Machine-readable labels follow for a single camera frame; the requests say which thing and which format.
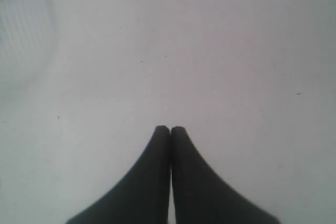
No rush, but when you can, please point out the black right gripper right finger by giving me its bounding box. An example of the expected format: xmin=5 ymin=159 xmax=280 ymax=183
xmin=171 ymin=126 xmax=279 ymax=224

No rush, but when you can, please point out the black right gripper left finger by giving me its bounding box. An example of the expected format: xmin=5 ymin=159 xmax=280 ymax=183
xmin=68 ymin=126 xmax=171 ymax=224

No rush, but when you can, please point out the oval wire mesh basket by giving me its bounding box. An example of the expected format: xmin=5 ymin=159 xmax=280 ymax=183
xmin=1 ymin=0 xmax=58 ymax=89

